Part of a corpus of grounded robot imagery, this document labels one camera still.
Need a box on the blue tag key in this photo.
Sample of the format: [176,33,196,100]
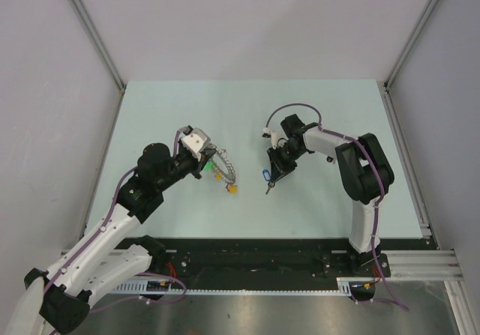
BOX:
[262,169,275,195]

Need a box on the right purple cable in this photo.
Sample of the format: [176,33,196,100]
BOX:
[265,103,410,312]

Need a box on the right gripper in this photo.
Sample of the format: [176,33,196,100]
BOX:
[268,142,307,183]

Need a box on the yellow key tag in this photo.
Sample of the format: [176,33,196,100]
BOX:
[228,185,238,194]

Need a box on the aluminium frame post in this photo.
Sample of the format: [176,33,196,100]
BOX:
[383,0,442,92]
[67,0,126,94]

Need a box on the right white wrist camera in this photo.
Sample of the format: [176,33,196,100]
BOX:
[262,127,287,149]

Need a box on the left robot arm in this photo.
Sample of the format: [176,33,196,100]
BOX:
[24,133,217,334]

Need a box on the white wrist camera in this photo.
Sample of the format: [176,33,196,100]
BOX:
[180,127,211,162]
[262,127,287,149]

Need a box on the right aluminium frame post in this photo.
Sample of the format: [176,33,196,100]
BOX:
[383,0,442,92]

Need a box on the left aluminium frame post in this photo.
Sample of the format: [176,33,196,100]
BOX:
[67,0,126,94]

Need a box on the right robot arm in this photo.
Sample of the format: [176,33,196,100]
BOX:
[262,114,395,276]

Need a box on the grey cable duct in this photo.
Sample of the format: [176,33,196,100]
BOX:
[112,279,356,297]

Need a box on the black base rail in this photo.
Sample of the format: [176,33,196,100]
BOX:
[153,238,391,292]

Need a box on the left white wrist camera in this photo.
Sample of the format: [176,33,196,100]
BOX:
[180,127,211,162]

